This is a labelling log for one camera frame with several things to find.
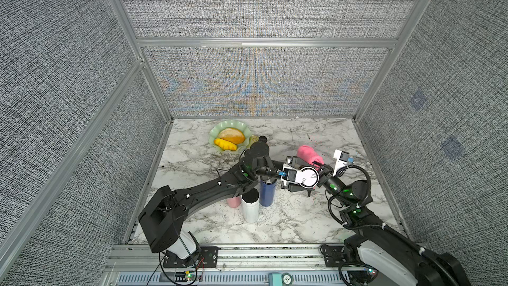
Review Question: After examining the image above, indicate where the gold gradient thermos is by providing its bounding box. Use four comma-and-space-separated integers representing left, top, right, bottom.
296, 167, 319, 189

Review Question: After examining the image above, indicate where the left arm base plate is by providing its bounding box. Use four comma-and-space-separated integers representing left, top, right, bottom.
163, 246, 219, 269

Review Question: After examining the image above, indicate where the green scalloped plate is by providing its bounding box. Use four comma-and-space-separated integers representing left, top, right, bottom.
209, 120, 253, 152

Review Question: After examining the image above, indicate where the pink thermos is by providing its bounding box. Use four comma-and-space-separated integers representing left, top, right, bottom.
226, 196, 242, 209

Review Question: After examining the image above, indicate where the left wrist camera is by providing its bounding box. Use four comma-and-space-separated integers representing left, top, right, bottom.
279, 168, 298, 185

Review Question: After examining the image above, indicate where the pink cloth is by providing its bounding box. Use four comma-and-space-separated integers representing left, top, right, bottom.
297, 145, 324, 168

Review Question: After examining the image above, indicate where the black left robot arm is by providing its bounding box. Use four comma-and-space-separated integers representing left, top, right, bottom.
138, 141, 313, 260

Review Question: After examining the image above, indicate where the white thermos black lid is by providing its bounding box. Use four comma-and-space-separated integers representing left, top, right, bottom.
242, 188, 259, 223

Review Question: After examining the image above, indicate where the orange bread bun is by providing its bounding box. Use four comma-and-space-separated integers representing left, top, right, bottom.
217, 128, 246, 145

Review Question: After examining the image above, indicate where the aluminium front rail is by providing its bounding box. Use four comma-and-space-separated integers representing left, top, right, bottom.
101, 243, 443, 286

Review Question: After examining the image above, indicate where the yellow banana toy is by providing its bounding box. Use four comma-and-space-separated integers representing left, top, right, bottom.
214, 138, 238, 152

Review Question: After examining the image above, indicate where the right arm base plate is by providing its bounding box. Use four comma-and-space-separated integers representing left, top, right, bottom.
320, 244, 356, 268

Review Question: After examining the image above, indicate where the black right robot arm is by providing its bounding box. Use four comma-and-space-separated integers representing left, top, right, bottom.
318, 164, 471, 285

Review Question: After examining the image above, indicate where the blue thermos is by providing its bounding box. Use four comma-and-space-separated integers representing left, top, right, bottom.
259, 180, 276, 207

